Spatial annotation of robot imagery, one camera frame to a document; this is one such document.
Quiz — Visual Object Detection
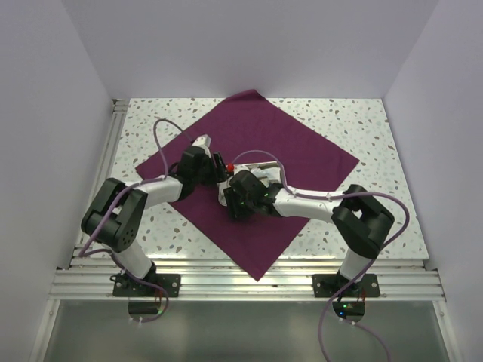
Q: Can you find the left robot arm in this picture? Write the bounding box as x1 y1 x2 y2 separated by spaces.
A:
79 146 226 296

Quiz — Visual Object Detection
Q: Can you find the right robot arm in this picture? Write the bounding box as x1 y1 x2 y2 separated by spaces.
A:
223 170 395 296

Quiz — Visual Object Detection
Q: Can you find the purple cloth mat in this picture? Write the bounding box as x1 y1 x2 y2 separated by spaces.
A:
134 88 360 282

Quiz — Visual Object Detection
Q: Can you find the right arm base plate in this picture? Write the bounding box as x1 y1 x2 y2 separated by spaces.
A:
312 273 380 299

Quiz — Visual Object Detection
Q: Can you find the stainless steel tray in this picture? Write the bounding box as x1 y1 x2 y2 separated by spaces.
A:
217 161 281 207

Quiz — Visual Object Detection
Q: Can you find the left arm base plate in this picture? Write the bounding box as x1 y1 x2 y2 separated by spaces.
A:
109 273 181 298

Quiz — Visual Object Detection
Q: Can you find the white blue-print sachet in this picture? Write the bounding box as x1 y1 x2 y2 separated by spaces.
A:
251 167 281 186

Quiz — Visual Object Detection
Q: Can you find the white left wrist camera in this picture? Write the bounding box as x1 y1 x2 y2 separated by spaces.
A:
192 134 211 158

